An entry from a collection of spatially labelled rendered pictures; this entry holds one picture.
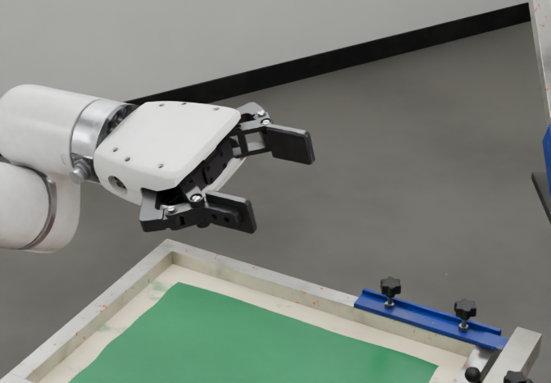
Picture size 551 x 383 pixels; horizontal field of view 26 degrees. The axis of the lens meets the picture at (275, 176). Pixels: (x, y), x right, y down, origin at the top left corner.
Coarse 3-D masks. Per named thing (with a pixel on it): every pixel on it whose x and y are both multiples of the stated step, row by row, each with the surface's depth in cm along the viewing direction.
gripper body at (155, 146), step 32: (128, 128) 101; (160, 128) 100; (192, 128) 99; (224, 128) 98; (96, 160) 100; (128, 160) 97; (160, 160) 96; (192, 160) 95; (224, 160) 100; (128, 192) 99
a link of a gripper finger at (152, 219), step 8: (144, 192) 97; (152, 192) 97; (160, 192) 98; (144, 200) 96; (152, 200) 96; (160, 200) 97; (144, 208) 95; (152, 208) 95; (144, 216) 94; (152, 216) 94; (160, 216) 94; (144, 224) 94; (152, 224) 94; (160, 224) 94; (168, 224) 94; (176, 224) 94
